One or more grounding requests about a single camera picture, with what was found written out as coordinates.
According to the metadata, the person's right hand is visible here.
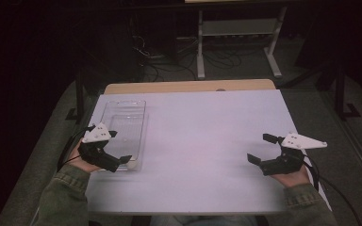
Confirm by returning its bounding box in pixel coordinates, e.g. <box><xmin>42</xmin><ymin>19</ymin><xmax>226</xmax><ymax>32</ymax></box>
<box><xmin>270</xmin><ymin>165</ymin><xmax>312</xmax><ymax>188</ymax></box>

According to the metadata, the right hand-held gripper black cable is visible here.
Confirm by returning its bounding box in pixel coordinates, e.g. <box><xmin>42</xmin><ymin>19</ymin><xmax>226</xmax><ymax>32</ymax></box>
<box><xmin>303</xmin><ymin>154</ymin><xmax>362</xmax><ymax>226</ymax></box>

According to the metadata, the tangle of black floor cables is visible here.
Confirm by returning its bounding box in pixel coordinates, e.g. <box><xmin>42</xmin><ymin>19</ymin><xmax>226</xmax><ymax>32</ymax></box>
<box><xmin>128</xmin><ymin>17</ymin><xmax>244</xmax><ymax>83</ymax></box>

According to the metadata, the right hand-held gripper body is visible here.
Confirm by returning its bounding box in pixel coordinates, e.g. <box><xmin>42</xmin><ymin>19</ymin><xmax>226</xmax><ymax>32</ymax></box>
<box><xmin>259</xmin><ymin>131</ymin><xmax>329</xmax><ymax>176</ymax></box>

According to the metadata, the black metal stand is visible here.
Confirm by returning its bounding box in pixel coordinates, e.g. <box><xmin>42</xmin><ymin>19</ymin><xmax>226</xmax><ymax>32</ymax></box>
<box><xmin>335</xmin><ymin>61</ymin><xmax>362</xmax><ymax>121</ymax></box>
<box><xmin>65</xmin><ymin>71</ymin><xmax>87</xmax><ymax>124</ymax></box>

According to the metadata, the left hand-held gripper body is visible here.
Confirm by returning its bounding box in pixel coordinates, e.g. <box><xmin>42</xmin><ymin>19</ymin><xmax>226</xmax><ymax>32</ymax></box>
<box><xmin>77</xmin><ymin>121</ymin><xmax>123</xmax><ymax>174</ymax></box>

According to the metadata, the clear plastic tray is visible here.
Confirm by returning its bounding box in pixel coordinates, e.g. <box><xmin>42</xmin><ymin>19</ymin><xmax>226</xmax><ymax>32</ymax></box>
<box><xmin>97</xmin><ymin>99</ymin><xmax>150</xmax><ymax>172</ymax></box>

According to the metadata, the hand-held gripper black cable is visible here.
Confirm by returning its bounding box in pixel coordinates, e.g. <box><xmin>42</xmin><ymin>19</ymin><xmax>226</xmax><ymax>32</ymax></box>
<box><xmin>303</xmin><ymin>154</ymin><xmax>362</xmax><ymax>226</ymax></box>
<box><xmin>56</xmin><ymin>124</ymin><xmax>96</xmax><ymax>172</ymax></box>

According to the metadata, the white metal desk frame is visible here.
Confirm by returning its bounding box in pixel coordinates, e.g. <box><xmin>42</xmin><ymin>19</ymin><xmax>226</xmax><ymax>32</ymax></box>
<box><xmin>184</xmin><ymin>0</ymin><xmax>296</xmax><ymax>80</ymax></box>

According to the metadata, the person's left hand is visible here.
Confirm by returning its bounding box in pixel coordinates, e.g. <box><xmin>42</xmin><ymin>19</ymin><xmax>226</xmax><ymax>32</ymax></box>
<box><xmin>67</xmin><ymin>139</ymin><xmax>104</xmax><ymax>174</ymax></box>

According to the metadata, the left hand-held gripper black cable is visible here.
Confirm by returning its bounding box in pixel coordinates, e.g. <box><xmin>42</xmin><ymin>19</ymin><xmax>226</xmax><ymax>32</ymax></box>
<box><xmin>56</xmin><ymin>124</ymin><xmax>96</xmax><ymax>172</ymax></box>

